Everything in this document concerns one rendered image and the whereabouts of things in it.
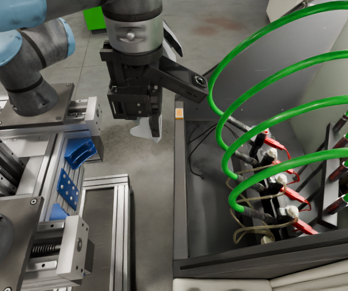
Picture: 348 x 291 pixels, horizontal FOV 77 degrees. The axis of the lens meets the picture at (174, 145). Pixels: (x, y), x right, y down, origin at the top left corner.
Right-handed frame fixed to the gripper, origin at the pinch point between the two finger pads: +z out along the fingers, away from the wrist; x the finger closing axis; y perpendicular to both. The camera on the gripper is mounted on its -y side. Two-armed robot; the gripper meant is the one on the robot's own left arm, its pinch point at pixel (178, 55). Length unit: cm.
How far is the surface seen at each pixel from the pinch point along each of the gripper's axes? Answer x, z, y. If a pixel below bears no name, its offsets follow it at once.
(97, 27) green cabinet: -290, -81, 167
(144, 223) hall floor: -33, 76, 103
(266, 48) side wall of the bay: -34.9, 20.0, -14.8
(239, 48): 2.5, 6.2, -11.4
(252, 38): 2.5, 6.1, -14.3
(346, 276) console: 31, 39, -10
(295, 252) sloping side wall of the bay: 27.9, 35.1, -4.6
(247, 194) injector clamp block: 5.8, 41.1, 6.3
